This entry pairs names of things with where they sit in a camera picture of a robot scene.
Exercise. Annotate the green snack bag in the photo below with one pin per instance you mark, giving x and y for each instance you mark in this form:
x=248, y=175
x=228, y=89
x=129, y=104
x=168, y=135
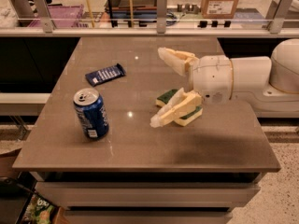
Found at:
x=38, y=211

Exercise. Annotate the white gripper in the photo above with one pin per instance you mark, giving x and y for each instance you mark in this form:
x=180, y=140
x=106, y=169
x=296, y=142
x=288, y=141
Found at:
x=212, y=78

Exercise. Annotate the cardboard box with label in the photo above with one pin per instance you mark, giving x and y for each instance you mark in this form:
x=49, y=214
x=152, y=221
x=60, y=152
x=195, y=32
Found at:
x=218, y=9

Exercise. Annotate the white drawer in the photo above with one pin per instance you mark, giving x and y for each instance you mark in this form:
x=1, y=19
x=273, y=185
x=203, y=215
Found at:
x=95, y=194
x=147, y=217

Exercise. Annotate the blue pepsi can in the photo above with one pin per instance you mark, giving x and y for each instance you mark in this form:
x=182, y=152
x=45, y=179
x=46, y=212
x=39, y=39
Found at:
x=91, y=112

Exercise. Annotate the green yellow sponge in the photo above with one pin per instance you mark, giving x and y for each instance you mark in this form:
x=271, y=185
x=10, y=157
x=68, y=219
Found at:
x=166, y=96

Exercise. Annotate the left metal railing bracket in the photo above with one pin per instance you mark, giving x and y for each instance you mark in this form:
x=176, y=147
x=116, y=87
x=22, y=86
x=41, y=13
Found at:
x=44, y=16

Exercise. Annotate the purple plastic crate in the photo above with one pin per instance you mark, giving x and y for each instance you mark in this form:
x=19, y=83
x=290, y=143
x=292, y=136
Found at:
x=65, y=16

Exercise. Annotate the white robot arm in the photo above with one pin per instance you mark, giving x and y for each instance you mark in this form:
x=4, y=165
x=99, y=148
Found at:
x=269, y=84

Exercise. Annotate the lower white drawer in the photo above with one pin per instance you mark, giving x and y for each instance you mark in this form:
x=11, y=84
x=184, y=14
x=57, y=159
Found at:
x=147, y=217

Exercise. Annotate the blue snack bar wrapper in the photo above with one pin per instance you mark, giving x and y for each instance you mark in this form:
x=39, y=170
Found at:
x=105, y=74

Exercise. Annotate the middle metal railing bracket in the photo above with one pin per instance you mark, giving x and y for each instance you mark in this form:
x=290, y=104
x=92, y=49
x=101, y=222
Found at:
x=161, y=16

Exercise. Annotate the upper white drawer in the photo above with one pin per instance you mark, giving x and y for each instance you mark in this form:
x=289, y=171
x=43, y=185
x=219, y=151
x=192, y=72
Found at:
x=95, y=194

